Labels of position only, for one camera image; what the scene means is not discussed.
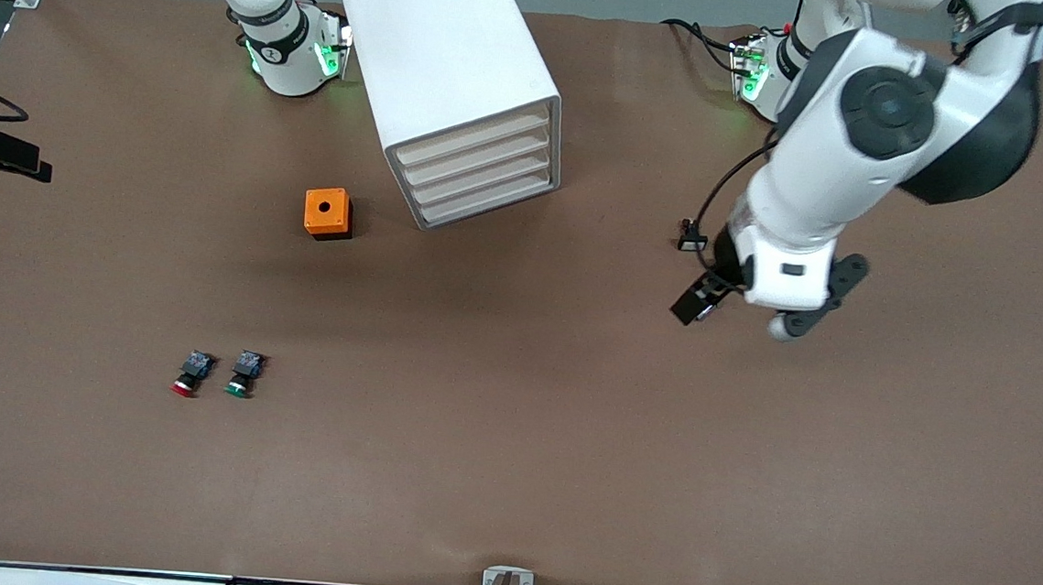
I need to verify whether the red push button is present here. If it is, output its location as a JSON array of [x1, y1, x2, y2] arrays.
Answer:
[[169, 349, 218, 400]]

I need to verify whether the green push button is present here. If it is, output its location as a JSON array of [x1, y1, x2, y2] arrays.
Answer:
[[223, 349, 266, 400]]

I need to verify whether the brown table cover mat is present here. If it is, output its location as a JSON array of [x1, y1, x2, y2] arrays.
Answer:
[[0, 0, 1043, 585]]

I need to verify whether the black rectangular white-capped switch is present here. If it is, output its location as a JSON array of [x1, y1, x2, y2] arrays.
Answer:
[[676, 217, 711, 255]]

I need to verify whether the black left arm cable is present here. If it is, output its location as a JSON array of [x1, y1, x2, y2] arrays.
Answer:
[[691, 126, 781, 297]]

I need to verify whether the black base power cable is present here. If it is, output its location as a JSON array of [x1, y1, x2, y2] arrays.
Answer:
[[658, 16, 744, 74]]

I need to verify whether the orange button enclosure box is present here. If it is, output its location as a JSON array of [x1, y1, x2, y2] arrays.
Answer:
[[302, 186, 356, 243]]

